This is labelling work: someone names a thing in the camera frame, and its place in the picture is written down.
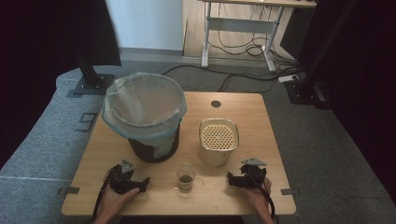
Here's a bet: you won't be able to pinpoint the cream container with perforated strainer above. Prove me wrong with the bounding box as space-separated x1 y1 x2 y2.
198 118 240 167

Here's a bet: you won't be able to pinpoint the black tape floor marking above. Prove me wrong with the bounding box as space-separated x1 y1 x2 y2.
74 112 98 133

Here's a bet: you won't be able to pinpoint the black floor cables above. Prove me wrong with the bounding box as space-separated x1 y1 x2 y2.
162 3 307 93

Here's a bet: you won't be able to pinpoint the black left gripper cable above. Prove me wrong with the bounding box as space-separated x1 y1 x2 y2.
91 167 117 224

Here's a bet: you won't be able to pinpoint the black metal stand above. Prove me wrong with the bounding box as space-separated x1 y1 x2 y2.
284 0 359 110
72 50 116 96

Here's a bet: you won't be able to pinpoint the person's left hand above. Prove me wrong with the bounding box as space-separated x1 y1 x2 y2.
98 186 141 217

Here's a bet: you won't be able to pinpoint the dark round trash bin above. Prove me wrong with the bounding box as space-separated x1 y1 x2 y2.
127 123 182 164

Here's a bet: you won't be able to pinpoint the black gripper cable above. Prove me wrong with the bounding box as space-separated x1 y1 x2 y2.
247 174 276 220
91 167 117 224

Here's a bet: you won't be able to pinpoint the white power strip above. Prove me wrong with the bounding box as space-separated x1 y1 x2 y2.
277 74 300 84

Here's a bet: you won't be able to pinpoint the white metal desk frame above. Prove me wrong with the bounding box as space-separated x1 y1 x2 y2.
199 0 318 73

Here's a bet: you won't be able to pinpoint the clear glass cup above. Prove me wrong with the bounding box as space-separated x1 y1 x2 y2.
175 164 198 192

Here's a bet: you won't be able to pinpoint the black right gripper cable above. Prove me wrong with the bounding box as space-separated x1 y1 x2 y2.
247 174 276 220

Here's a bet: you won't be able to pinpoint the dark curtain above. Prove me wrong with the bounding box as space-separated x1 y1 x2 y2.
281 0 396 197

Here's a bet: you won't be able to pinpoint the clear plastic bin bag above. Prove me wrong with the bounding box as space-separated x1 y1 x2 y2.
101 71 188 149

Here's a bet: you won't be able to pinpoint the person's right hand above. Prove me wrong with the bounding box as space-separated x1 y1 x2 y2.
241 176 274 216

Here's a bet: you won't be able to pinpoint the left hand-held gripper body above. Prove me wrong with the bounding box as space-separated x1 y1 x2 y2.
107 160 144 195

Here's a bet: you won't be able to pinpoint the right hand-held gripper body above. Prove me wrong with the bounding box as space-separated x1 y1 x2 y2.
239 157 268 189

